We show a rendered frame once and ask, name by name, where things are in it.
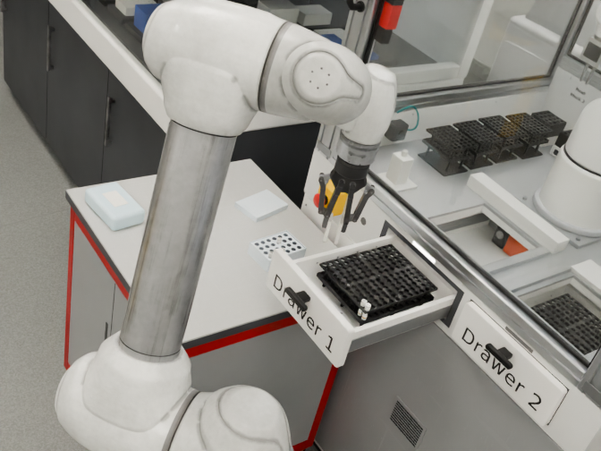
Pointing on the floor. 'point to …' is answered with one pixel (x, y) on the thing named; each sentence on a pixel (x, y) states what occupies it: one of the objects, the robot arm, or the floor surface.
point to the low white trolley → (207, 299)
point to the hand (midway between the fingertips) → (333, 229)
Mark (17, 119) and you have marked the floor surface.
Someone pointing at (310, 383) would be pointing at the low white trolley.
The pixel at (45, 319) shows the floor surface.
